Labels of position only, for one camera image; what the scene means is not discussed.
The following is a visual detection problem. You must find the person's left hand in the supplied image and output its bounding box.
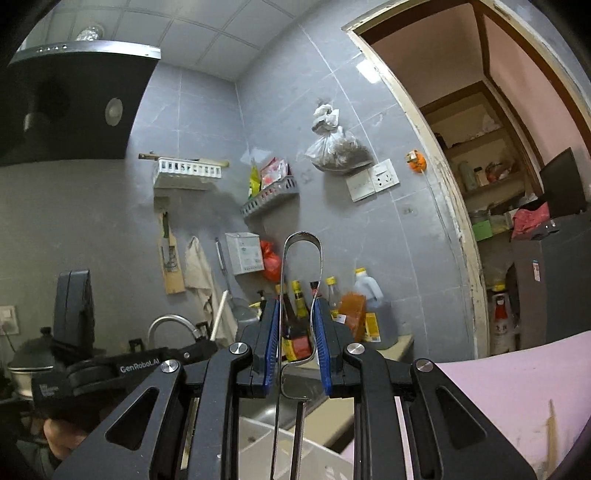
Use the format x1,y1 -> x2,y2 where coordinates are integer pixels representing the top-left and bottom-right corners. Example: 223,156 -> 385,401
43,419 -> 88,461

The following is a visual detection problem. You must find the stainless steel sink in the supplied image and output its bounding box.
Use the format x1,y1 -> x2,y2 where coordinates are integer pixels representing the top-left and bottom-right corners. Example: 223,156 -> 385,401
238,396 -> 325,432

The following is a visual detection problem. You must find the steel cooking pot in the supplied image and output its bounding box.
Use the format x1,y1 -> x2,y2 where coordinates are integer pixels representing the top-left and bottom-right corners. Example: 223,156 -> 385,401
8,327 -> 56,400

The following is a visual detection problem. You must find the white plastic utensil basket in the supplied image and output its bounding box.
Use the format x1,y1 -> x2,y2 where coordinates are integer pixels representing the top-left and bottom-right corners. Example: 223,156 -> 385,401
237,416 -> 355,480

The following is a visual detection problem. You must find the dark soy sauce bottle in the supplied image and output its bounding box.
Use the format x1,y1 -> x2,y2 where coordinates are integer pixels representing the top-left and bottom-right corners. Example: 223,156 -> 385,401
281,280 -> 312,362

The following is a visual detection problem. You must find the orange spice packet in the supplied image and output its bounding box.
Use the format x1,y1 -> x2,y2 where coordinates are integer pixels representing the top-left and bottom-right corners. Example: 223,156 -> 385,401
338,292 -> 367,342

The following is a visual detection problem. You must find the chrome sink faucet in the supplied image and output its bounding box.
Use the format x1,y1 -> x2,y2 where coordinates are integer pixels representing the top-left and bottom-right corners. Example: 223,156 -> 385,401
146,314 -> 205,348

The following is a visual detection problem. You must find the hanging beige dishcloth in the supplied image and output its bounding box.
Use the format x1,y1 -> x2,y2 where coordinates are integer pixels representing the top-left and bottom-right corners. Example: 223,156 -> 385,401
184,236 -> 238,346

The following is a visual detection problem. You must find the red plastic bag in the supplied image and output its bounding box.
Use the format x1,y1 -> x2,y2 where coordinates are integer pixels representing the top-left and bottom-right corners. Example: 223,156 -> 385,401
259,240 -> 281,284

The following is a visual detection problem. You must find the pink floral table cloth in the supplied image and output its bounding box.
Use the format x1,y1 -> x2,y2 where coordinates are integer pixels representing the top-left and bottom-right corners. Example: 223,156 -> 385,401
341,329 -> 591,480

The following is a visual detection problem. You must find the green box on shelf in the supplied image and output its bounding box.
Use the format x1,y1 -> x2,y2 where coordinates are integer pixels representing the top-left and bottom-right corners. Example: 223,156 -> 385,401
472,220 -> 494,242

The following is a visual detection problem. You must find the hanging plastic bag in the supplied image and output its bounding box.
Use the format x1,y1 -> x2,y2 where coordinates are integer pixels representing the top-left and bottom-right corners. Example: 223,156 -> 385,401
304,103 -> 373,175

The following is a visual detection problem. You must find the dark grey cabinet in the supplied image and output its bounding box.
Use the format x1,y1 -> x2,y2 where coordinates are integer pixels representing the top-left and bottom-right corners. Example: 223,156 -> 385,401
511,212 -> 591,349

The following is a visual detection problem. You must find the red cloth on cabinet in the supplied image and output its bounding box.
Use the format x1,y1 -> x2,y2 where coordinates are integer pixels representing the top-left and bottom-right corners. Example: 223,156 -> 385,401
512,202 -> 550,238

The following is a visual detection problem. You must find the black range hood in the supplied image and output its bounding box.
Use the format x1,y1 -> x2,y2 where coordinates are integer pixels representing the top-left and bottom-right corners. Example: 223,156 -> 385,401
1,40 -> 161,166

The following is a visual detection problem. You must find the white perforated wall box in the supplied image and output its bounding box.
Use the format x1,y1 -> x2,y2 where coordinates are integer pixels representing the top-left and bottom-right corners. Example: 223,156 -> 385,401
225,232 -> 264,275

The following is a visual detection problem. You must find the grey wall spice shelf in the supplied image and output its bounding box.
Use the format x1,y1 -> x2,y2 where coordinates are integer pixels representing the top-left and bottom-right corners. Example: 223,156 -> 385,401
240,175 -> 300,219

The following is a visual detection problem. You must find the white wall socket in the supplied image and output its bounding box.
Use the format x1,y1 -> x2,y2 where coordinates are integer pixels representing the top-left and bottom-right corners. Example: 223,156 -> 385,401
346,159 -> 400,202

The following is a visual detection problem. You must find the white wall rack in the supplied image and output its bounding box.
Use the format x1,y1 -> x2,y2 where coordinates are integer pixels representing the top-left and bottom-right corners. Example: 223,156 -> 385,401
137,153 -> 229,191

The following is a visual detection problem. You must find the orange wall hook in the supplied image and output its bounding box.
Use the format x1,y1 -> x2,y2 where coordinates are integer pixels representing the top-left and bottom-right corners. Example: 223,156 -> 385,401
406,149 -> 427,174

